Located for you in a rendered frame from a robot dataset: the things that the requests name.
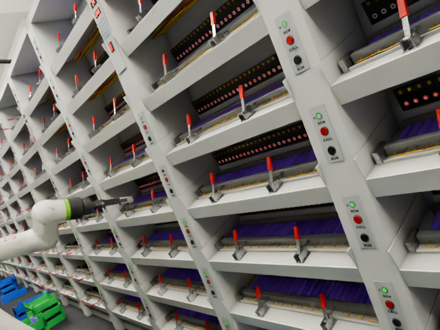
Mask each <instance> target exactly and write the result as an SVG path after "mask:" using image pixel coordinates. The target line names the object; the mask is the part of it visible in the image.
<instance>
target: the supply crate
mask: <svg viewBox="0 0 440 330"><path fill-rule="evenodd" d="M27 314H28V316H29V317H27V318H26V319H24V320H22V321H21V322H23V323H25V324H26V325H28V326H30V327H32V328H34V329H36V330H41V329H43V328H44V327H46V326H47V325H48V324H47V322H46V320H45V317H44V316H43V313H42V312H41V313H39V314H38V316H36V315H33V313H32V311H29V312H28V313H27ZM32 316H33V318H36V317H37V319H38V320H37V321H36V322H34V323H31V320H30V317H32Z"/></svg>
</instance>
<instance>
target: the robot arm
mask: <svg viewBox="0 0 440 330"><path fill-rule="evenodd" d="M130 202H134V197H133V196H125V197H120V198H117V197H116V198H114V199H109V200H95V201H93V202H92V201H91V199H90V198H82V199H81V198H79V197H76V198H75V197H74V196H73V198H67V199H62V200H41V201H39V202H38V203H36V204H35V205H34V207H33V208H32V210H31V220H32V229H30V230H27V231H25V232H20V233H17V234H13V235H10V236H6V237H2V238H0V262H2V261H6V260H8V259H12V258H15V257H19V256H22V255H26V254H30V253H35V252H39V251H45V250H49V249H52V248H53V247H54V246H55V245H56V244H57V243H58V240H59V231H58V226H59V223H60V222H62V221H69V220H76V222H77V223H78V222H79V219H80V218H82V217H83V216H84V215H90V214H92V212H93V209H95V210H97V209H100V208H104V207H106V206H112V205H117V204H119V205H121V204H125V203H130ZM0 330H36V329H34V328H32V327H30V326H28V325H26V324H25V323H23V322H21V321H20V320H17V319H16V318H14V317H12V316H11V315H10V314H8V313H6V312H5V311H3V310H2V309H0Z"/></svg>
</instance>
